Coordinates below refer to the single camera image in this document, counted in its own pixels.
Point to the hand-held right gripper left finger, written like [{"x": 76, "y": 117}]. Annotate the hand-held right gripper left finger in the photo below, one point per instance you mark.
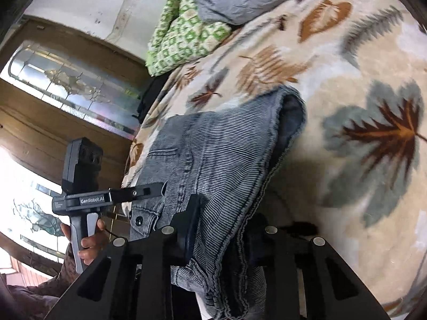
[{"x": 185, "y": 236}]

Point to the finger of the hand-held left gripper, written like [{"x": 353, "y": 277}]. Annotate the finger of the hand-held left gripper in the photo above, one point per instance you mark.
[{"x": 140, "y": 192}]

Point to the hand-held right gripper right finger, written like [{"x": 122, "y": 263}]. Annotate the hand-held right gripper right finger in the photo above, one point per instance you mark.
[{"x": 278, "y": 251}]

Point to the person's left forearm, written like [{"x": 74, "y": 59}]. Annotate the person's left forearm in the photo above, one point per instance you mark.
[{"x": 63, "y": 273}]

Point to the person's left hand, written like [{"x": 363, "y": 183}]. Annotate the person's left hand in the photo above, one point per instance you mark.
[{"x": 95, "y": 245}]

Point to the wooden wardrobe with glass panels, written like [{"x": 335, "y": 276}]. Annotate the wooden wardrobe with glass panels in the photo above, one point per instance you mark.
[{"x": 66, "y": 133}]

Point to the black cloth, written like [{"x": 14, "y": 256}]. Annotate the black cloth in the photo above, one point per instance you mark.
[{"x": 151, "y": 96}]

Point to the green patterned cloth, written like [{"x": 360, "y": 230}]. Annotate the green patterned cloth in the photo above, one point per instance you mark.
[{"x": 183, "y": 36}]

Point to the leaf print blanket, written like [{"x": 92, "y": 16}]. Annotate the leaf print blanket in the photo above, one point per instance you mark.
[{"x": 333, "y": 83}]

